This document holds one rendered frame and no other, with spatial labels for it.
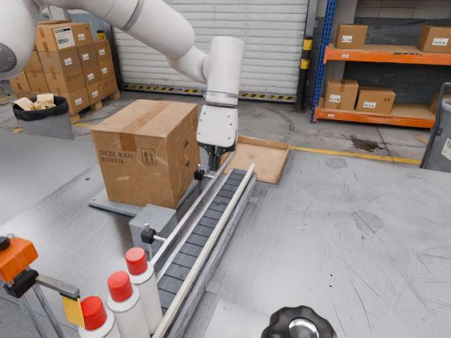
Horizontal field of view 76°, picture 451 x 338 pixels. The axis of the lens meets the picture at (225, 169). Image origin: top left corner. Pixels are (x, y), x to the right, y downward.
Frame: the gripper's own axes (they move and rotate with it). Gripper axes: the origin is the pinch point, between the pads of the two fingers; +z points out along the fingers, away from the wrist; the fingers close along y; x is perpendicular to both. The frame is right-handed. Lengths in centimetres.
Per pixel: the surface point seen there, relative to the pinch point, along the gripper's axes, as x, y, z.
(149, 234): -16.2, -8.6, 16.7
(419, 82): 411, 139, -80
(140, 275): -33.7, 1.1, 14.8
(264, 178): 40.0, 7.3, 10.7
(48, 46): 197, -290, -58
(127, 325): -37.9, 1.9, 21.2
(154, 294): -30.8, 2.4, 19.8
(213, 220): 5.0, 0.1, 18.5
